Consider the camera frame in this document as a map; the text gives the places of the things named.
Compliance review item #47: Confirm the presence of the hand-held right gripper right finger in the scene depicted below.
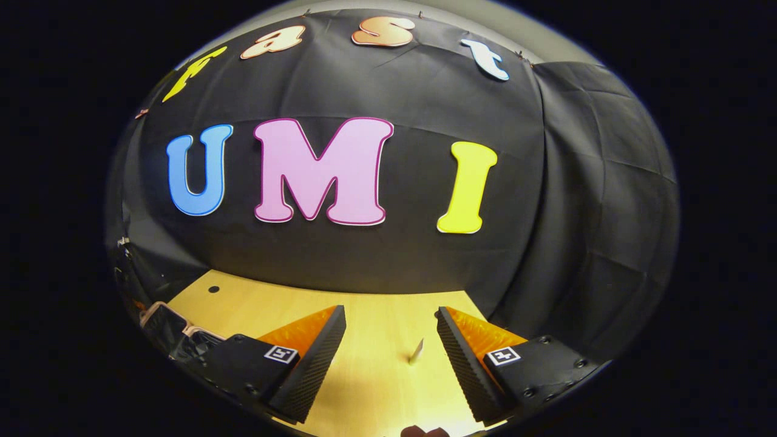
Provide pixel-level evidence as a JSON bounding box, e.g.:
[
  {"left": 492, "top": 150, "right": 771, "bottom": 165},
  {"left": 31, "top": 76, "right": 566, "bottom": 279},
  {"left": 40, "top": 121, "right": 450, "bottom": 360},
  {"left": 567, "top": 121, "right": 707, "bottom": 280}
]
[{"left": 436, "top": 307, "right": 608, "bottom": 425}]

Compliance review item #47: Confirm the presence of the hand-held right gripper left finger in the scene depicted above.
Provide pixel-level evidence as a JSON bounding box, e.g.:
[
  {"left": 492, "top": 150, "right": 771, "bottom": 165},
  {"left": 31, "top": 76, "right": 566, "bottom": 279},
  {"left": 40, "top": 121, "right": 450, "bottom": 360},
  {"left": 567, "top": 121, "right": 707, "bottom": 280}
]
[{"left": 176, "top": 305, "right": 347, "bottom": 424}]

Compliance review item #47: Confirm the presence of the black backdrop cloth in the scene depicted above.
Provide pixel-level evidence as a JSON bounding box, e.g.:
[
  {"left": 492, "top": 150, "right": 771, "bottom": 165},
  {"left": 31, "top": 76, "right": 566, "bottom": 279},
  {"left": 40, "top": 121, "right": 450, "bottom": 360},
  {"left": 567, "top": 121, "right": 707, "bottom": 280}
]
[{"left": 104, "top": 7, "right": 680, "bottom": 365}]

